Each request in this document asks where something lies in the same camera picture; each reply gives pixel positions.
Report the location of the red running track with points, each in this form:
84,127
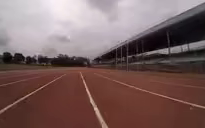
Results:
56,106

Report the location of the row of trees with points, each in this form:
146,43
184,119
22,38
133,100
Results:
40,60

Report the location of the roofed grandstand building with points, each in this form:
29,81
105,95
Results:
176,43

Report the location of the grass field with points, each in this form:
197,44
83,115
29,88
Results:
13,66

